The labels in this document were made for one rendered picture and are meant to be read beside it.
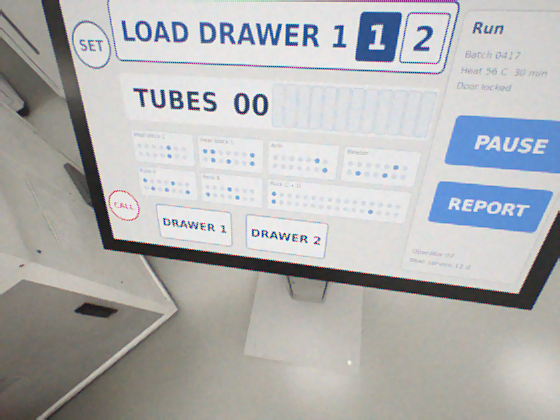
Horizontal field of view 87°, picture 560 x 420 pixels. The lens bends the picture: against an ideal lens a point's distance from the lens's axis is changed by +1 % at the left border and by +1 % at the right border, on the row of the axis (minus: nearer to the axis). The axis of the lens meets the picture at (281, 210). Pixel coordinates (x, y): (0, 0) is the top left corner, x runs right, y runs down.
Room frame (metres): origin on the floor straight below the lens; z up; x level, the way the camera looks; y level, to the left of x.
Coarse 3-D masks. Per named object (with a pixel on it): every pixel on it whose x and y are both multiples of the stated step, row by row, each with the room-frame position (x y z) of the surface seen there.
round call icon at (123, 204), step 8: (112, 192) 0.21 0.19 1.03; (120, 192) 0.20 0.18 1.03; (128, 192) 0.20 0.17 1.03; (136, 192) 0.20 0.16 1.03; (112, 200) 0.20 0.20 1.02; (120, 200) 0.20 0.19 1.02; (128, 200) 0.19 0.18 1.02; (136, 200) 0.19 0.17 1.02; (112, 208) 0.19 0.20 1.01; (120, 208) 0.19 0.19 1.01; (128, 208) 0.19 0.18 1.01; (136, 208) 0.19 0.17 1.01; (112, 216) 0.19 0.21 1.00; (120, 216) 0.19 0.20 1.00; (128, 216) 0.18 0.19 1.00; (136, 216) 0.18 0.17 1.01
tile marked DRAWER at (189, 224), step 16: (160, 208) 0.18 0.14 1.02; (176, 208) 0.17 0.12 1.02; (192, 208) 0.17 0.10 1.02; (160, 224) 0.17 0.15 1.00; (176, 224) 0.16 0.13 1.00; (192, 224) 0.16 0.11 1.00; (208, 224) 0.15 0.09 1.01; (224, 224) 0.15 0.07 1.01; (192, 240) 0.14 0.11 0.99; (208, 240) 0.14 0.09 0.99; (224, 240) 0.13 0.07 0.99
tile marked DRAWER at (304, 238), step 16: (256, 224) 0.14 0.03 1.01; (272, 224) 0.13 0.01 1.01; (288, 224) 0.13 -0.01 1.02; (304, 224) 0.12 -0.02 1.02; (320, 224) 0.12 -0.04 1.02; (256, 240) 0.12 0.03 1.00; (272, 240) 0.12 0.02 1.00; (288, 240) 0.11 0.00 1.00; (304, 240) 0.11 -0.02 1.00; (320, 240) 0.11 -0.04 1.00; (304, 256) 0.10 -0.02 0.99; (320, 256) 0.09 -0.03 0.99
